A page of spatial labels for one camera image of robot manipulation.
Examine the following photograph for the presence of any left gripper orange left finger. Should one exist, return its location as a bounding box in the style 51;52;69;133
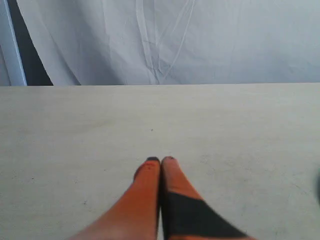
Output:
71;157;160;240

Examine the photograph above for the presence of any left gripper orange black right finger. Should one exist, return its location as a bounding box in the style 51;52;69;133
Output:
161;156;254;240

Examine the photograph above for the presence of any white backdrop cloth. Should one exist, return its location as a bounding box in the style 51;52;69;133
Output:
0;0;320;86

